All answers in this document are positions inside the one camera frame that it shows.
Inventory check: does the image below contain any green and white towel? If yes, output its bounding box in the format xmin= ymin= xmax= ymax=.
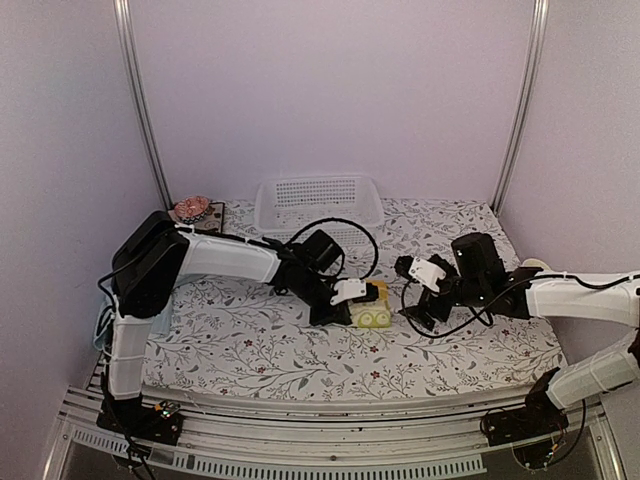
xmin=348 ymin=280 xmax=392 ymax=329

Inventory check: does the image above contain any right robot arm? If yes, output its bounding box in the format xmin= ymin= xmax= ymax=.
xmin=394 ymin=253 xmax=639 ymax=436

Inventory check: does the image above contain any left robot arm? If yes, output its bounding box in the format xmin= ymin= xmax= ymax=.
xmin=105 ymin=211 xmax=371 ymax=434

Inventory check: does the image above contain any cream ceramic mug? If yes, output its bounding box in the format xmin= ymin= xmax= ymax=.
xmin=521 ymin=258 xmax=551 ymax=270

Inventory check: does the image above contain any white plastic basket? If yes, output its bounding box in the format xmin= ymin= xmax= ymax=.
xmin=254 ymin=175 xmax=384 ymax=242

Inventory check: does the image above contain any floral patterned tablecloth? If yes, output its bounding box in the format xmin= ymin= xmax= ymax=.
xmin=107 ymin=197 xmax=569 ymax=402

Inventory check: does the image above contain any floral embroidered placemat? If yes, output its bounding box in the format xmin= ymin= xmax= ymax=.
xmin=168 ymin=200 xmax=225 ymax=233

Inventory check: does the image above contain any light blue towel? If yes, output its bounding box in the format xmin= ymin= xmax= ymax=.
xmin=92 ymin=296 xmax=173 ymax=354

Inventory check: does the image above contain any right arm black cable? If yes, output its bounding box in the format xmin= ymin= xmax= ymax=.
xmin=399 ymin=279 xmax=496 ymax=341

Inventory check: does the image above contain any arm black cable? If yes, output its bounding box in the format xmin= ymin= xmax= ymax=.
xmin=289 ymin=217 xmax=380 ymax=281
xmin=399 ymin=279 xmax=496 ymax=341

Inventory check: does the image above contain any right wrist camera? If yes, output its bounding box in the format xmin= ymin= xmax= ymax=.
xmin=451 ymin=232 xmax=506 ymax=280

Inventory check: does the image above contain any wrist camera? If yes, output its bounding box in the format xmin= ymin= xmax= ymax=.
xmin=451 ymin=232 xmax=506 ymax=280
xmin=300 ymin=229 xmax=344 ymax=273

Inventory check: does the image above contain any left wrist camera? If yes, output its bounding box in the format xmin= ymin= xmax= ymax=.
xmin=300 ymin=229 xmax=344 ymax=273

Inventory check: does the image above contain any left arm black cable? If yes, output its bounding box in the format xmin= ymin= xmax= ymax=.
xmin=289 ymin=217 xmax=380 ymax=281

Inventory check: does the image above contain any aluminium front rail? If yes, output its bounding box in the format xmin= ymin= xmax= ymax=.
xmin=42 ymin=384 xmax=626 ymax=480

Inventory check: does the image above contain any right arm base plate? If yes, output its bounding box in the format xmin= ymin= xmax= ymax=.
xmin=480 ymin=406 xmax=569 ymax=446

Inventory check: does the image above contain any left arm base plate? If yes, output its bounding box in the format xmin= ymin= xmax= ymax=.
xmin=96 ymin=397 xmax=184 ymax=446

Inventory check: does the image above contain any right aluminium frame post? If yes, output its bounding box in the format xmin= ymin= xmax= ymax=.
xmin=490 ymin=0 xmax=550 ymax=217

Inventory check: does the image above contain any aluminium frame post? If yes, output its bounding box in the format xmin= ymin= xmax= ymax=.
xmin=113 ymin=0 xmax=173 ymax=210
xmin=490 ymin=0 xmax=550 ymax=217

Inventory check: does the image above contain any left aluminium frame post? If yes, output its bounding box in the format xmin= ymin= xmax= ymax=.
xmin=113 ymin=0 xmax=173 ymax=210

